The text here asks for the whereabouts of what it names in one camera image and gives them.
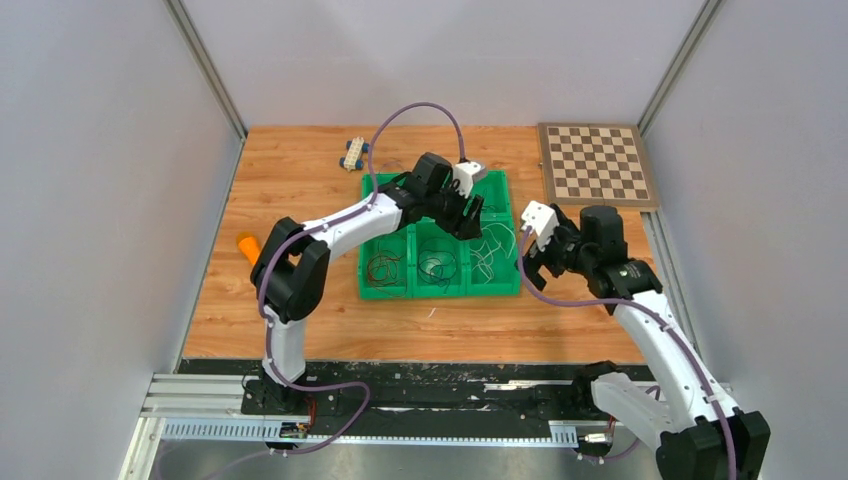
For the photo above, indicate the wooden chessboard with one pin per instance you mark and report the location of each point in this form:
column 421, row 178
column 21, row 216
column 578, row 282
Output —
column 596, row 164

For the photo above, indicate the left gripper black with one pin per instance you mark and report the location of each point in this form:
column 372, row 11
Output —
column 465, row 228

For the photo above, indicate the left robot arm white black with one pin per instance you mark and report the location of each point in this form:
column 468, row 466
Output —
column 290, row 272

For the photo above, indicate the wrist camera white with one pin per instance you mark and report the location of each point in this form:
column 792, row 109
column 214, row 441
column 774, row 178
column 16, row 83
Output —
column 465, row 175
column 540, row 219

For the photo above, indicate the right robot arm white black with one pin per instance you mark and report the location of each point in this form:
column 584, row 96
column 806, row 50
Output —
column 696, row 429

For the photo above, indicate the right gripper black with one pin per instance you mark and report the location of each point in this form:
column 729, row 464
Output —
column 531, row 263

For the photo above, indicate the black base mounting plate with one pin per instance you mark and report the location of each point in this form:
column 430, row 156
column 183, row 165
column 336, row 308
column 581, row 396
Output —
column 417, row 399

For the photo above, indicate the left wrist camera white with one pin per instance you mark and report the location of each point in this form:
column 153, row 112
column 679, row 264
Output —
column 465, row 175

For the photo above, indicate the orange plastic carrot toy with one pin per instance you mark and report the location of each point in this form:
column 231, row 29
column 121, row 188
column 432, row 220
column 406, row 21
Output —
column 250, row 247

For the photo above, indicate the aluminium frame rail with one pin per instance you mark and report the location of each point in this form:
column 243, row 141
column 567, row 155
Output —
column 193, row 396

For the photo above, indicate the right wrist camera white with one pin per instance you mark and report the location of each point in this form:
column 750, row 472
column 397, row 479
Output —
column 540, row 219

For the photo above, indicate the green six-compartment tray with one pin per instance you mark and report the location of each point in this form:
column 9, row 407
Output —
column 422, row 261

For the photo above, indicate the white blue toy car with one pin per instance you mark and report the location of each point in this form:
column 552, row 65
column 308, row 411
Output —
column 353, row 158

